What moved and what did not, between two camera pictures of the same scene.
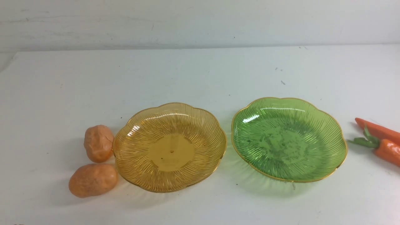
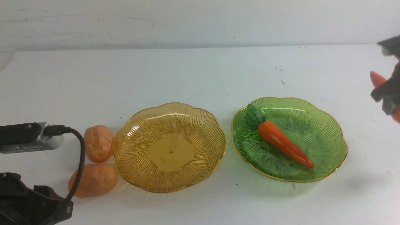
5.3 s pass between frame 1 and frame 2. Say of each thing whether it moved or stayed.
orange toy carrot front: moved
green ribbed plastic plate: stayed
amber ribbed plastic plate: stayed
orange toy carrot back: moved
